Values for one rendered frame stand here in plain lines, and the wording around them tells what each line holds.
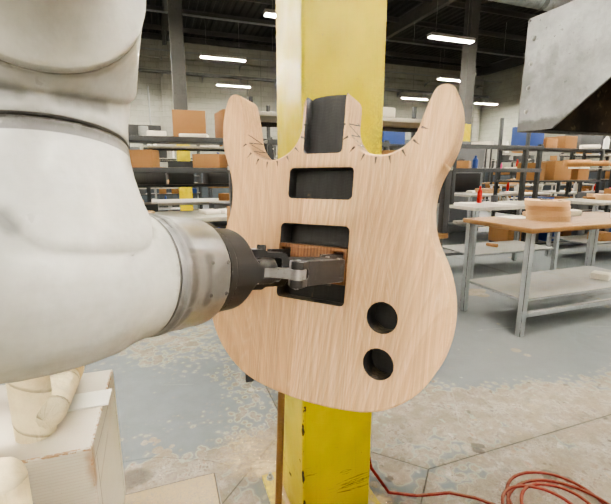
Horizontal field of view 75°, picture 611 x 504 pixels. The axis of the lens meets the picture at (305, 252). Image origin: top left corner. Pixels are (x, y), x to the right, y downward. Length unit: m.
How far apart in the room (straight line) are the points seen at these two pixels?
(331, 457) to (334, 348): 1.13
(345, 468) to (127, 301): 1.49
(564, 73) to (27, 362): 0.59
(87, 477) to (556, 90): 0.65
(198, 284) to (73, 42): 0.16
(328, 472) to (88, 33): 1.56
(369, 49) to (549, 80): 0.81
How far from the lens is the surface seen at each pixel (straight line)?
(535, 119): 0.62
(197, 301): 0.29
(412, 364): 0.49
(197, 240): 0.30
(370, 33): 1.37
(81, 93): 0.25
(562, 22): 0.63
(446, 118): 0.48
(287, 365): 0.56
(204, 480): 0.63
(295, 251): 0.52
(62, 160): 0.24
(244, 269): 0.34
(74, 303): 0.22
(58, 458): 0.43
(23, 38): 0.23
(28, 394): 0.43
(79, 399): 0.49
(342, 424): 1.56
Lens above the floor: 1.33
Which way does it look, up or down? 12 degrees down
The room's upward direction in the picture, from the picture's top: straight up
